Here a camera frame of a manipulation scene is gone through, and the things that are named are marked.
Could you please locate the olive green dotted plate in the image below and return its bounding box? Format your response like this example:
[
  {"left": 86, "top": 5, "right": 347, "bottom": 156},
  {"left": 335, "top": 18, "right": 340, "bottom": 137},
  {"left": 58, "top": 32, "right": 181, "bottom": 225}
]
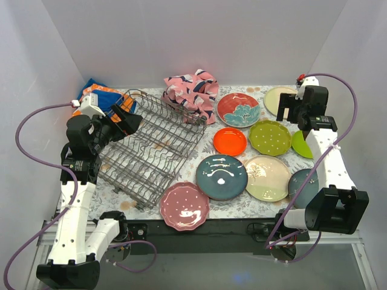
[{"left": 249, "top": 120, "right": 291, "bottom": 156}]

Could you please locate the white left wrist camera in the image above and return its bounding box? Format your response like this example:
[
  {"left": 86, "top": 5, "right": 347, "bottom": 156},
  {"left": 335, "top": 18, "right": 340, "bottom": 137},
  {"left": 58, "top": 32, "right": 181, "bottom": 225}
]
[{"left": 71, "top": 92, "right": 106, "bottom": 118}]

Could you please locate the red plate with teal flower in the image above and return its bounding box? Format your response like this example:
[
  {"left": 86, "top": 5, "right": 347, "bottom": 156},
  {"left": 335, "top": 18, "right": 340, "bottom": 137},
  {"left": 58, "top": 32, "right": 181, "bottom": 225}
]
[{"left": 216, "top": 92, "right": 261, "bottom": 128}]

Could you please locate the grey wire dish rack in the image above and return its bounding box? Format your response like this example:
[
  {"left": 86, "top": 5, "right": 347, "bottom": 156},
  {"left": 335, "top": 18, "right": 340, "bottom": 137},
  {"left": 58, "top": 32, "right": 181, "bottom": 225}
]
[{"left": 99, "top": 89, "right": 207, "bottom": 210}]

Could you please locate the orange and blue cloth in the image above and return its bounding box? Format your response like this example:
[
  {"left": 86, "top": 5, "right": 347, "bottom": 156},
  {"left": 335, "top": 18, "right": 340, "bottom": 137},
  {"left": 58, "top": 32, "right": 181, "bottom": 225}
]
[{"left": 77, "top": 79, "right": 137, "bottom": 123}]

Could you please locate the lime green plate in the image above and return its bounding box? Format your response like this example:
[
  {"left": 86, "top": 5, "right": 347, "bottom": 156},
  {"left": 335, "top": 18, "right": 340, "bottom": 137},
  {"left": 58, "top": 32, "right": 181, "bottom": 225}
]
[{"left": 291, "top": 130, "right": 313, "bottom": 159}]

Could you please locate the black base bar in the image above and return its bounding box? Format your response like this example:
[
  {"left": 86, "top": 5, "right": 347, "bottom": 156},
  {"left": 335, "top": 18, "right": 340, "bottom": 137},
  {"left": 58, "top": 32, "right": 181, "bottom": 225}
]
[{"left": 87, "top": 217, "right": 311, "bottom": 256}]

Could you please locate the aluminium rail frame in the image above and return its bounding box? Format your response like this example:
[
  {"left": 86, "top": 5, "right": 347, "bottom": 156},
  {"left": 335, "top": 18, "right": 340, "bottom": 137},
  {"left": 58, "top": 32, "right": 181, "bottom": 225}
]
[{"left": 25, "top": 220, "right": 379, "bottom": 290}]

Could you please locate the pink patterned cloth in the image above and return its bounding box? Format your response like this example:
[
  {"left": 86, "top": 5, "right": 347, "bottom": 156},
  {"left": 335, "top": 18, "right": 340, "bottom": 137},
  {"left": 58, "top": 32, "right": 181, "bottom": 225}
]
[{"left": 161, "top": 69, "right": 219, "bottom": 124}]

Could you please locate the dark teal plate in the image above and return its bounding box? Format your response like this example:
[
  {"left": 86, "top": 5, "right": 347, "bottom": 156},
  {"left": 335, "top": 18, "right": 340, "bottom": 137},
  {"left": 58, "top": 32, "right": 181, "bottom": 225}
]
[{"left": 195, "top": 154, "right": 248, "bottom": 201}]

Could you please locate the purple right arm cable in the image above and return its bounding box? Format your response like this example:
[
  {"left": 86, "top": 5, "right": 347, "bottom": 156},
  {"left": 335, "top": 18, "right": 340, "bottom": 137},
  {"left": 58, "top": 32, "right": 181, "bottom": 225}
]
[{"left": 264, "top": 72, "right": 359, "bottom": 265}]

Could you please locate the cream plate at back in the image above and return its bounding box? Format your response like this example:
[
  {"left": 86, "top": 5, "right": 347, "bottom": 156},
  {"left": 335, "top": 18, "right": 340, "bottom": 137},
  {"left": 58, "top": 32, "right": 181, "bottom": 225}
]
[{"left": 264, "top": 86, "right": 297, "bottom": 117}]

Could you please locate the floral tablecloth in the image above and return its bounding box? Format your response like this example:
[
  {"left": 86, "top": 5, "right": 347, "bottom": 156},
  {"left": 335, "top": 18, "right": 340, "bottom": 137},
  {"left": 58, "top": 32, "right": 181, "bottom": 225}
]
[{"left": 88, "top": 86, "right": 314, "bottom": 220}]

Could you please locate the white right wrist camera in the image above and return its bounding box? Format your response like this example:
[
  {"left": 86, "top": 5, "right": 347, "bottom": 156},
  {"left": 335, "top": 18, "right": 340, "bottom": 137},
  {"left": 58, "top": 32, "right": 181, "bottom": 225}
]
[{"left": 295, "top": 74, "right": 319, "bottom": 100}]

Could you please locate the grey blue plate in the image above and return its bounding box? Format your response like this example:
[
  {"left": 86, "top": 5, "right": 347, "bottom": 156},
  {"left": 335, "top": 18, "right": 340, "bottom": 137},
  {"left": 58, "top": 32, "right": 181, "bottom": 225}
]
[{"left": 288, "top": 169, "right": 319, "bottom": 209}]

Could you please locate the cream and green plate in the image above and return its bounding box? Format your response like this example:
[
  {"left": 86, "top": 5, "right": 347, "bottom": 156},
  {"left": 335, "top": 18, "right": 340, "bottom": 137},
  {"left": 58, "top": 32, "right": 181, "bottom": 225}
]
[{"left": 244, "top": 155, "right": 291, "bottom": 202}]

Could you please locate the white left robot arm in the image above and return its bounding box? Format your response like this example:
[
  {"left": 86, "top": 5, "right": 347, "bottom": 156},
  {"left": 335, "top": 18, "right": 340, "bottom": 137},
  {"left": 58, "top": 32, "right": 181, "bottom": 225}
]
[{"left": 36, "top": 105, "right": 143, "bottom": 289}]

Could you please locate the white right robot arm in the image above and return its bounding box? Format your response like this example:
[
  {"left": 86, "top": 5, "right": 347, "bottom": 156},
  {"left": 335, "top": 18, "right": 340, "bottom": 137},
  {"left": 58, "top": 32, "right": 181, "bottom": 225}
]
[{"left": 273, "top": 85, "right": 369, "bottom": 240}]

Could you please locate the pink dotted plate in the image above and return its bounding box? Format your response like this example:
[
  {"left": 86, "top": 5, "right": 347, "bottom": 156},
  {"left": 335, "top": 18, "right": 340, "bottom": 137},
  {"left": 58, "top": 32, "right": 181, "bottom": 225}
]
[{"left": 160, "top": 182, "right": 210, "bottom": 231}]

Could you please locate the small orange plate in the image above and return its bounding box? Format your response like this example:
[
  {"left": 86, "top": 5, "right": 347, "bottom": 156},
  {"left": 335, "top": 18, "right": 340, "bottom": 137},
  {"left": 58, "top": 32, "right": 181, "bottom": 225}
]
[{"left": 213, "top": 127, "right": 247, "bottom": 156}]

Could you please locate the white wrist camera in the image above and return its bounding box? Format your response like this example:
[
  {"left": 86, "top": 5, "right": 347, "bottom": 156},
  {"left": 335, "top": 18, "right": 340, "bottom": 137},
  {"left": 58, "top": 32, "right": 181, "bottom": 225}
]
[
  {"left": 71, "top": 92, "right": 106, "bottom": 118},
  {"left": 295, "top": 74, "right": 319, "bottom": 100}
]

